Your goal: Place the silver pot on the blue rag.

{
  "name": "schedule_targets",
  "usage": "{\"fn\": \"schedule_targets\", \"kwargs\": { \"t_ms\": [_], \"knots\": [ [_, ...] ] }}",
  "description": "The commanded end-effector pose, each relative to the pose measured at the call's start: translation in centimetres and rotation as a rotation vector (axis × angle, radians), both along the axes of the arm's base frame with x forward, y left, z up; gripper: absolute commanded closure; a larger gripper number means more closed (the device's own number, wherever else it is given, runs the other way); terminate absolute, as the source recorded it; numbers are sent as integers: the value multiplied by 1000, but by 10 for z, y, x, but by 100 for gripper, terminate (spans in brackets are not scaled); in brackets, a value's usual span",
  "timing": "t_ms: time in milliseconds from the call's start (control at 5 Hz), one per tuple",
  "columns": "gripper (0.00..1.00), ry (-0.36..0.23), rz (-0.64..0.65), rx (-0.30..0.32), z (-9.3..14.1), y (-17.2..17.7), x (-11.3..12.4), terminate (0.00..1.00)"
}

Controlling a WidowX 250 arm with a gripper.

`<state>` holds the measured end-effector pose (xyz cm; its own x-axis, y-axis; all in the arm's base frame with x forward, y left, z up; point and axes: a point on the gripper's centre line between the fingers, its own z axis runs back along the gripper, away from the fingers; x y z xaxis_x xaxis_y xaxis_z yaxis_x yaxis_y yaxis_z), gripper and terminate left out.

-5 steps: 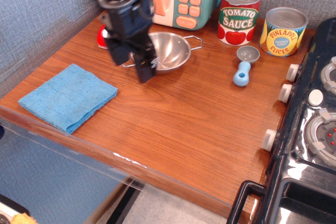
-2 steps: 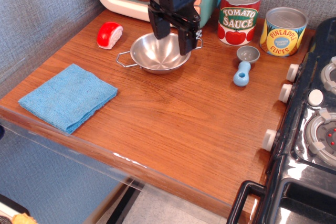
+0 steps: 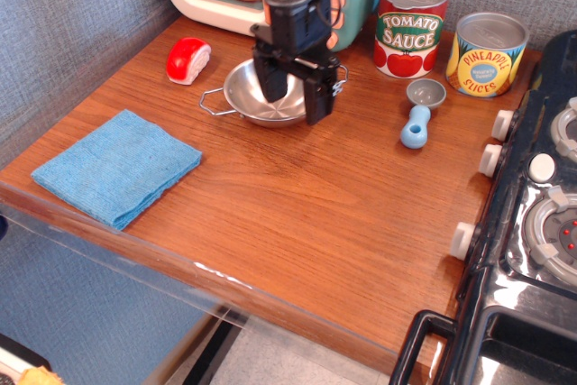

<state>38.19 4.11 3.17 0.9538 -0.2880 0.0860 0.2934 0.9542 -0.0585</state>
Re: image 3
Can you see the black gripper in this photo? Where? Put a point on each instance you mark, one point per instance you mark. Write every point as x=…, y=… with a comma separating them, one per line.
x=298, y=30

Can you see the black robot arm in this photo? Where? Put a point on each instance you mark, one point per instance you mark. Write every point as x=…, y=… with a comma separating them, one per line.
x=295, y=43

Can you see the blue folded towel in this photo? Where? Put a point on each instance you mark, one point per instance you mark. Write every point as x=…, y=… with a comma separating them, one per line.
x=117, y=171

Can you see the red white toy sushi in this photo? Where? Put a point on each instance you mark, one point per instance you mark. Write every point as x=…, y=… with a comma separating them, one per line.
x=187, y=59

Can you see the blue grey measuring scoop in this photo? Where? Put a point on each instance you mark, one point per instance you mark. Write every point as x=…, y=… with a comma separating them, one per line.
x=425, y=95

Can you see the tomato sauce can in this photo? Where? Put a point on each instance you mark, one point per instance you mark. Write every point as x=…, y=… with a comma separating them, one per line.
x=407, y=36

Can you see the pineapple slices can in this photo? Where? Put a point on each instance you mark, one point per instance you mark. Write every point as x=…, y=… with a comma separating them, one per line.
x=486, y=53

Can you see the white stove knob middle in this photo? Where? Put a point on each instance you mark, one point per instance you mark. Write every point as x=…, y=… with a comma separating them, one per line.
x=490, y=159

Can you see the white stove knob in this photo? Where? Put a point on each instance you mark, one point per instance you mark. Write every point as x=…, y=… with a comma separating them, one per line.
x=490, y=159
x=461, y=241
x=502, y=124

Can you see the white stove knob rear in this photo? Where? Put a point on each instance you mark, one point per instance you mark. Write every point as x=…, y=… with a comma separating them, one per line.
x=502, y=124

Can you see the white stove knob front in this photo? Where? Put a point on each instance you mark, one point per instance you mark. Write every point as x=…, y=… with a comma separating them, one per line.
x=461, y=241

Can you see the white round stove button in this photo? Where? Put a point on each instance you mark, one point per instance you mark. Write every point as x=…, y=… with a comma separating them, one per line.
x=541, y=168

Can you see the grey rear stove burner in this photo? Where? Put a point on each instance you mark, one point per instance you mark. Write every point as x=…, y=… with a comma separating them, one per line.
x=563, y=143

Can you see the grey stove burner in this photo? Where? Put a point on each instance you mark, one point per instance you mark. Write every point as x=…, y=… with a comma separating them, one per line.
x=563, y=143
x=550, y=233

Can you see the grey front stove burner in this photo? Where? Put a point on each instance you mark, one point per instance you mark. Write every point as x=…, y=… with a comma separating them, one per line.
x=550, y=233

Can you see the black toy stove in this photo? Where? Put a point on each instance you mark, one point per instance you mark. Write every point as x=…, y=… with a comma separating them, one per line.
x=516, y=321

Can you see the yellow object at corner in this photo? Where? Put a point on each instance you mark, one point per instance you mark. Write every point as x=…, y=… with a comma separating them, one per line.
x=39, y=376

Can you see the black oven door handle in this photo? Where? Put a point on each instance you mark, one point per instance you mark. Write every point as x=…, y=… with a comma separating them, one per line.
x=426, y=322

